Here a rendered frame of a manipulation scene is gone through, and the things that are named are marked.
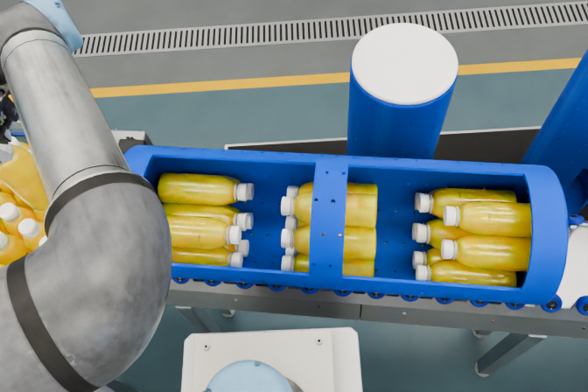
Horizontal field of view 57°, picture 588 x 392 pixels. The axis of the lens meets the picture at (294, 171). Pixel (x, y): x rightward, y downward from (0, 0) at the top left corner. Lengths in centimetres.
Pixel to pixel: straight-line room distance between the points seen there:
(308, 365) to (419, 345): 126
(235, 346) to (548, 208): 62
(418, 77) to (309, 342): 76
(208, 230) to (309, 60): 184
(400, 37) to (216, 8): 179
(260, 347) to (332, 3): 239
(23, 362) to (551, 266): 91
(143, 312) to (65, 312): 6
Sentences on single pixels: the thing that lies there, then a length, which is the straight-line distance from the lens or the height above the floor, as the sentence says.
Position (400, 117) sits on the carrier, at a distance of 146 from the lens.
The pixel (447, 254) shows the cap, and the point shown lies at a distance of 114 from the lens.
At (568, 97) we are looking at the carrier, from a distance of 190.
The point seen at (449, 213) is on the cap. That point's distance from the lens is 113.
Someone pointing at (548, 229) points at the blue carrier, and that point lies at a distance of 110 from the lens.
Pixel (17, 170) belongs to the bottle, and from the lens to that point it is 108.
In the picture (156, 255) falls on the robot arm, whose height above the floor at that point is 178.
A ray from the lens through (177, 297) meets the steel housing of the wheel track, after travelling 140.
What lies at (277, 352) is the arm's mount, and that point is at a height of 117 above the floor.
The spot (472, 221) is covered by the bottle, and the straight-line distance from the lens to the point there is 112.
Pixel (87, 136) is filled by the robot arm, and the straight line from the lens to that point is 53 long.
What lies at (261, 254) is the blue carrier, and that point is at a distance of 130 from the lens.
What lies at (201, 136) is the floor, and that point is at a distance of 266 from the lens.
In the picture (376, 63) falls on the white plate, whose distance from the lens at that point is 149.
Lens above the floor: 217
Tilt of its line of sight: 60 degrees down
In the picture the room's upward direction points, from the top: 7 degrees counter-clockwise
